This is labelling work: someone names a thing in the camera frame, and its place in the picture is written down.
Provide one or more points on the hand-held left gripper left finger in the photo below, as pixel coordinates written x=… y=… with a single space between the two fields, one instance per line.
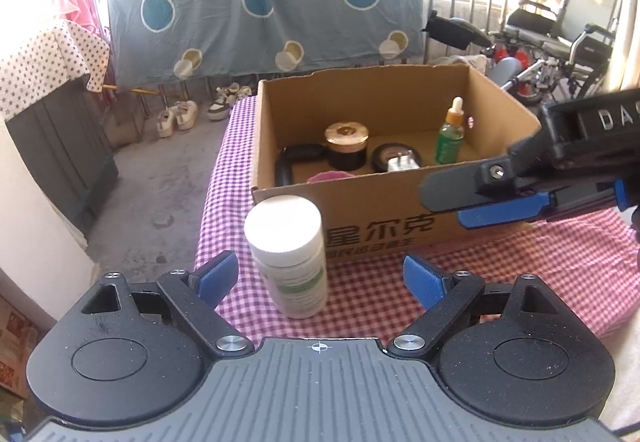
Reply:
x=217 y=279

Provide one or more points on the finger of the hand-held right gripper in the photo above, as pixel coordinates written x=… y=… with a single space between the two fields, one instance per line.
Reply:
x=619 y=194
x=500 y=212

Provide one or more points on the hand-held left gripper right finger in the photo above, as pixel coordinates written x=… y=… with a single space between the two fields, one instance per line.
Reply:
x=425 y=279

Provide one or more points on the white plastic bottle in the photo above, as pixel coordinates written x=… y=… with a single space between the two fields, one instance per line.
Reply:
x=290 y=267

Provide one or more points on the green glass dropper bottle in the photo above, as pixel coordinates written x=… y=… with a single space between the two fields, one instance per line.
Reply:
x=449 y=142

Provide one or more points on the white charger plug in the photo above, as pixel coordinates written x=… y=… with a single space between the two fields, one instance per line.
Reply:
x=402 y=164

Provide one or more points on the brown cardboard box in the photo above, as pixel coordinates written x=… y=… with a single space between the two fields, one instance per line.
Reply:
x=360 y=192

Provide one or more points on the black tape roll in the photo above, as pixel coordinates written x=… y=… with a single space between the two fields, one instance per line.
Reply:
x=376 y=160

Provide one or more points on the pink plastic lid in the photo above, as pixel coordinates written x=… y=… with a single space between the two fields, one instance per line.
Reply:
x=330 y=176

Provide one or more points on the dark jar with gold lid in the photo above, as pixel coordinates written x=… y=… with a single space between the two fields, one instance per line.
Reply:
x=346 y=152

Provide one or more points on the black car key fob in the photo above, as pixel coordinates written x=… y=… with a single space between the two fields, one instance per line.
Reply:
x=305 y=154

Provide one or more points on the pink checkered tablecloth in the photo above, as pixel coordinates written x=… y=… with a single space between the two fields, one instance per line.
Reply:
x=380 y=292

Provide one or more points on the grey blue rounded part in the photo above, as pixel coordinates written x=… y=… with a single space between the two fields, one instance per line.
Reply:
x=505 y=71

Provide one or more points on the wheelchair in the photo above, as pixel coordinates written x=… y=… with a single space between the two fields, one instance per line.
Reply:
x=585 y=12

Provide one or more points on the cream platform shoe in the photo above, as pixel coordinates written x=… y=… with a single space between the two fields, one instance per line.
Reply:
x=166 y=125
x=186 y=116

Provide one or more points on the white and dark sneaker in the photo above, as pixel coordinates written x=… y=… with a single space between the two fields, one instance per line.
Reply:
x=219 y=110
x=236 y=93

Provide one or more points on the black scooter seat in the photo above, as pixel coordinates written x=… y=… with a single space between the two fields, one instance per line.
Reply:
x=455 y=32

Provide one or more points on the yellow stick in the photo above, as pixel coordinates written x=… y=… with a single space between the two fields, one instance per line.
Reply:
x=145 y=91

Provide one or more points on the dark grey cabinet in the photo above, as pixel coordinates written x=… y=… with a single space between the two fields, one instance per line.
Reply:
x=60 y=152

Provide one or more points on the printed carton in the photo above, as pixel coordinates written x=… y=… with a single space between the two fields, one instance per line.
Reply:
x=15 y=342

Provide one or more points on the blue sheet with circles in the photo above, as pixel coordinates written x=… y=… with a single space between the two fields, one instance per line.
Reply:
x=300 y=37

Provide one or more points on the white star-print cloth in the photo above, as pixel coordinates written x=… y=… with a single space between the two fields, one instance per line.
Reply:
x=45 y=62

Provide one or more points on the pink hanging clothes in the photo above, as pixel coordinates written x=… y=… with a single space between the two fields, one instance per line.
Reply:
x=75 y=7

